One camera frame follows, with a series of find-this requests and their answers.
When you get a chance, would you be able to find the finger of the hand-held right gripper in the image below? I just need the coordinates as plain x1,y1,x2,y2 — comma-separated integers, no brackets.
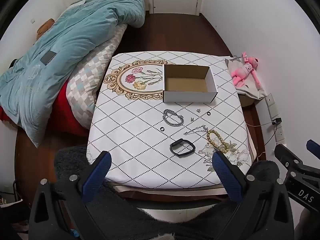
306,139,320,160
274,144,304,174

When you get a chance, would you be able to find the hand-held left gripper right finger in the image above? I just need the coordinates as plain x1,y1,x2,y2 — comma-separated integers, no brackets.
212,151,295,240

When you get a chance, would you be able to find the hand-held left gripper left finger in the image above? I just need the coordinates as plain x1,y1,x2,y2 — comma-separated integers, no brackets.
29,151,113,240

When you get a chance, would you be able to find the wooden bead bracelet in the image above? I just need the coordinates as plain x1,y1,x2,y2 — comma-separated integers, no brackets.
206,129,230,153

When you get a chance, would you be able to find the thin silver necklace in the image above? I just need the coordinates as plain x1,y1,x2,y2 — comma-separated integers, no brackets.
184,125,208,137

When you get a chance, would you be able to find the black smart watch band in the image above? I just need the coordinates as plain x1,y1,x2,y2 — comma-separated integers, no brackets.
170,138,195,157

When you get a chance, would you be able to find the silver chain bracelet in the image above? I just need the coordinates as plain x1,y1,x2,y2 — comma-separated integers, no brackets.
163,109,185,127

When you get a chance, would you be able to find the white cardboard box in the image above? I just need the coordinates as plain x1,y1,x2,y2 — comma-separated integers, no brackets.
163,64,218,104

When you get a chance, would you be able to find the white diamond-pattern floral tablecloth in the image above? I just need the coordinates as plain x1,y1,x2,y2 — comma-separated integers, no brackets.
86,51,250,188

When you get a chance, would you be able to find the red cloth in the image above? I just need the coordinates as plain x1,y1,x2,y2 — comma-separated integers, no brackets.
0,80,90,137

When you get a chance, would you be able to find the dark fuzzy garment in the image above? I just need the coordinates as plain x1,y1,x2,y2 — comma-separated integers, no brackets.
54,145,280,240

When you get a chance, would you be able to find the beige canvas tote bag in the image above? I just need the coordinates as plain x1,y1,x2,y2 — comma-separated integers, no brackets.
224,56,268,99

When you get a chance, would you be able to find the pink plush toy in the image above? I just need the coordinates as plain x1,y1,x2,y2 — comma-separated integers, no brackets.
230,52,261,87

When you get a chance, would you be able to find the teal quilted blanket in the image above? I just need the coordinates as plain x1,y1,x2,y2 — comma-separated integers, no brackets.
0,0,147,148

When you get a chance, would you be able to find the brown plush toy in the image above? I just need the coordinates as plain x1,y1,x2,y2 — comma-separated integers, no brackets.
37,18,55,40

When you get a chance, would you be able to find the thin charger cable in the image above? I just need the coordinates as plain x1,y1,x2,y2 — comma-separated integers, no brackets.
246,121,279,155

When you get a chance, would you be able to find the white wall outlet strip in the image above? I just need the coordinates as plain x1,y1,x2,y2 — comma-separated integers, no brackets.
265,94,287,144

